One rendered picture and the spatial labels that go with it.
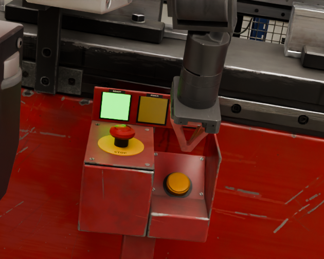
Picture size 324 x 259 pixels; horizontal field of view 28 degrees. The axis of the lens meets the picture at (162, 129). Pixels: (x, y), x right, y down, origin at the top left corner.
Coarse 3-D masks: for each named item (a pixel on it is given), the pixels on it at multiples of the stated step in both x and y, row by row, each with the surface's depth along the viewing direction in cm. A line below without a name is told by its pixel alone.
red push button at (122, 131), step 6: (114, 126) 99; (120, 126) 100; (126, 126) 100; (114, 132) 98; (120, 132) 98; (126, 132) 98; (132, 132) 99; (120, 138) 98; (126, 138) 98; (114, 144) 100; (120, 144) 99; (126, 144) 100
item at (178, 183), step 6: (174, 174) 104; (180, 174) 104; (168, 180) 103; (174, 180) 103; (180, 180) 103; (186, 180) 103; (168, 186) 103; (174, 186) 103; (180, 186) 103; (186, 186) 103; (174, 192) 102; (180, 192) 102; (186, 192) 103
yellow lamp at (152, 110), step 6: (144, 102) 106; (150, 102) 106; (156, 102) 106; (162, 102) 106; (144, 108) 107; (150, 108) 107; (156, 108) 107; (162, 108) 107; (138, 114) 107; (144, 114) 107; (150, 114) 107; (156, 114) 107; (162, 114) 107; (138, 120) 108; (144, 120) 108; (150, 120) 108; (156, 120) 108; (162, 120) 108
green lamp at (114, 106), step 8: (104, 96) 106; (112, 96) 106; (120, 96) 106; (128, 96) 106; (104, 104) 106; (112, 104) 106; (120, 104) 106; (128, 104) 106; (104, 112) 107; (112, 112) 107; (120, 112) 107; (128, 112) 107
